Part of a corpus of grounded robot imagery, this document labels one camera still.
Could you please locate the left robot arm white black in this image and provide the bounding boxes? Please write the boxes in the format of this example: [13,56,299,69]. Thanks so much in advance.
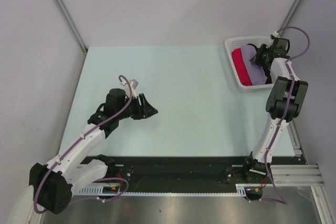
[29,88,158,214]

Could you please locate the rolled red t shirt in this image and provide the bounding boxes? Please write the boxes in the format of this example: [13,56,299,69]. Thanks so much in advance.
[232,48,252,86]

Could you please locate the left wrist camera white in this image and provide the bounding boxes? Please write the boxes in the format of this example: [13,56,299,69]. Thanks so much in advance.
[121,79,139,98]

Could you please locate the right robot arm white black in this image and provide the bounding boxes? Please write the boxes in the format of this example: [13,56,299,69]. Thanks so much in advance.
[242,35,308,183]

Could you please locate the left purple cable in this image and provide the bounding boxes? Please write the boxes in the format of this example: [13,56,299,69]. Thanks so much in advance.
[33,74,137,214]

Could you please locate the white slotted cable duct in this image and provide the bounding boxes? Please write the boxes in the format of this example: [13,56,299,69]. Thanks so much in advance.
[75,183,263,197]

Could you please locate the rolled black t shirt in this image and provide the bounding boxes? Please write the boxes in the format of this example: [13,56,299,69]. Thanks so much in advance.
[248,44,272,84]

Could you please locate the white plastic basket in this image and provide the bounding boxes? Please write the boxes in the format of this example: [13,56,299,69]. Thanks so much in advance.
[224,35,279,93]

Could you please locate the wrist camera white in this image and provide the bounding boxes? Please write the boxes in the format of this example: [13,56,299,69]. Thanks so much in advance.
[121,79,139,98]
[270,31,281,40]

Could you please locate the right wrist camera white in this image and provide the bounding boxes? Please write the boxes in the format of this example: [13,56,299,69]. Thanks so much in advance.
[270,31,281,40]

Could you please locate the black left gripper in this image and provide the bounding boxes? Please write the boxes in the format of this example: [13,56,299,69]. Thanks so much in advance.
[116,93,158,120]

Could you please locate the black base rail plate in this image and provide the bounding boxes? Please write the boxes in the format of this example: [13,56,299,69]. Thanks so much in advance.
[86,155,266,193]

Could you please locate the purple t shirt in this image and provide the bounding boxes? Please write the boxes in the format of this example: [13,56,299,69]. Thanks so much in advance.
[240,45,267,86]

